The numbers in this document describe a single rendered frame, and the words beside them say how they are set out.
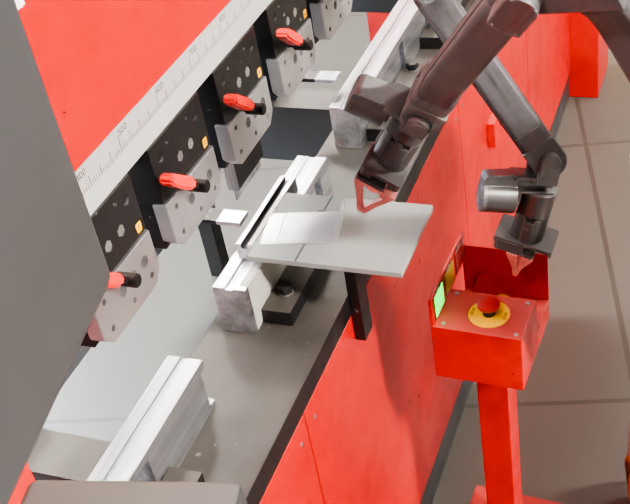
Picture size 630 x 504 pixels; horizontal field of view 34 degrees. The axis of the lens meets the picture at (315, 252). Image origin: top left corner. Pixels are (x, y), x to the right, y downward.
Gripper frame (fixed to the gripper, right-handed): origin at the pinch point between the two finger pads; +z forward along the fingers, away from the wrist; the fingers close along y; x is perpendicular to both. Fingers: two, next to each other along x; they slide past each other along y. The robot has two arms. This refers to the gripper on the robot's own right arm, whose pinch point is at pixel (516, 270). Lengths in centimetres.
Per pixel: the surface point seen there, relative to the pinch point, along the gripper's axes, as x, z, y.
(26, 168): 118, -105, 11
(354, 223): 16.4, -13.9, 26.4
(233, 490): 113, -83, 5
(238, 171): 23, -23, 45
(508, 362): 15.4, 6.8, -3.9
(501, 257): -4.3, 2.0, 3.4
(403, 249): 21.5, -16.5, 16.5
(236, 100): 30, -42, 42
